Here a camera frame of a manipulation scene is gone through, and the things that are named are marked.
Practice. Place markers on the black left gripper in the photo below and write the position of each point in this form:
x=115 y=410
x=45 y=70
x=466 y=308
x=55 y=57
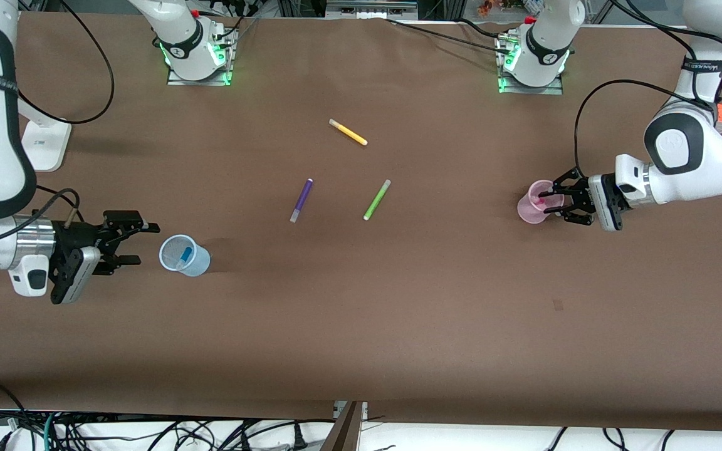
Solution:
x=581 y=196

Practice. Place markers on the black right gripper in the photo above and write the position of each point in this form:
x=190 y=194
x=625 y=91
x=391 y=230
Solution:
x=79 y=236

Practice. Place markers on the pink marker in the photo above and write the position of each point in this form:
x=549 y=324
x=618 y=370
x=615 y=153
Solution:
x=542 y=199

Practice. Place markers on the blue marker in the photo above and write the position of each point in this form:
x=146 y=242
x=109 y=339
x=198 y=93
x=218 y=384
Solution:
x=185 y=255

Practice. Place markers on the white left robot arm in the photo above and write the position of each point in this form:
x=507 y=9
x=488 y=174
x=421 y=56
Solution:
x=693 y=156

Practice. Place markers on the translucent pink cup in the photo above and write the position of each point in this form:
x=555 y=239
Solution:
x=530 y=210

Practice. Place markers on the translucent blue cup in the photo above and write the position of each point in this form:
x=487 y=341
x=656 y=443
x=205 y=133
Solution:
x=195 y=263

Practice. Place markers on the white desk lamp stand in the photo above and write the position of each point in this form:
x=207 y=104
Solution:
x=51 y=147

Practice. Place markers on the purple marker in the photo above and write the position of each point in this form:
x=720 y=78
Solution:
x=301 y=200

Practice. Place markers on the green marker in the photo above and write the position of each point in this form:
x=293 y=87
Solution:
x=377 y=199

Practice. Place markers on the small orange object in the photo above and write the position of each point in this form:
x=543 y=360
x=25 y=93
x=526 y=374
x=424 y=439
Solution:
x=485 y=7

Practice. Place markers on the yellow marker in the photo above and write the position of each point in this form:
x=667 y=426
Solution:
x=348 y=132

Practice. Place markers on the brown paper table cover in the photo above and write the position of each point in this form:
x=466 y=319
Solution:
x=361 y=326

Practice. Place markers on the black power plug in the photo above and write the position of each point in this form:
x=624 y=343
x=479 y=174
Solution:
x=299 y=437

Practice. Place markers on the grey metal box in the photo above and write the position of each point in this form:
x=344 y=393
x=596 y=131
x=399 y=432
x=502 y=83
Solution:
x=370 y=7

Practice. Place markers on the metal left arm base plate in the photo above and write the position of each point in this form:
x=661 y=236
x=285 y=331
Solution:
x=558 y=88

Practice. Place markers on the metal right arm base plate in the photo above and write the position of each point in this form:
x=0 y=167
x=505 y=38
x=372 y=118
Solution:
x=226 y=69

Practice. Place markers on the aluminium frame post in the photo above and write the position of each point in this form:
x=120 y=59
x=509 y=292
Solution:
x=343 y=429

